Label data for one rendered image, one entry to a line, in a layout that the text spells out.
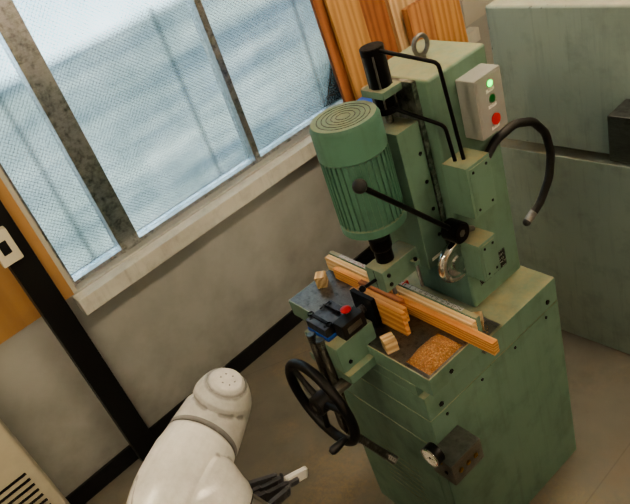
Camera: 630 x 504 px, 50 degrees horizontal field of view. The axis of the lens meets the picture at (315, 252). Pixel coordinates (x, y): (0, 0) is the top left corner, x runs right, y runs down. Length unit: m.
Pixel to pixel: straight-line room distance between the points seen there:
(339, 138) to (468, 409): 0.87
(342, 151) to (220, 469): 0.79
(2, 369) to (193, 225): 0.92
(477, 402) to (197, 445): 1.06
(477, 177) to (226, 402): 0.89
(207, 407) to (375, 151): 0.74
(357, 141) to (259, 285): 1.78
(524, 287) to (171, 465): 1.28
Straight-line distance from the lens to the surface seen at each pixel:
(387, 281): 1.83
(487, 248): 1.83
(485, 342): 1.74
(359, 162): 1.60
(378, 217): 1.69
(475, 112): 1.74
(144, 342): 3.02
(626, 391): 2.87
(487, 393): 2.05
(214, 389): 1.18
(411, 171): 1.74
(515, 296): 2.06
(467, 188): 1.73
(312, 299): 2.09
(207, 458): 1.15
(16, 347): 2.81
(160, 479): 1.13
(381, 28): 3.35
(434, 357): 1.75
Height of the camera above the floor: 2.14
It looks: 33 degrees down
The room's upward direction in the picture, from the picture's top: 20 degrees counter-clockwise
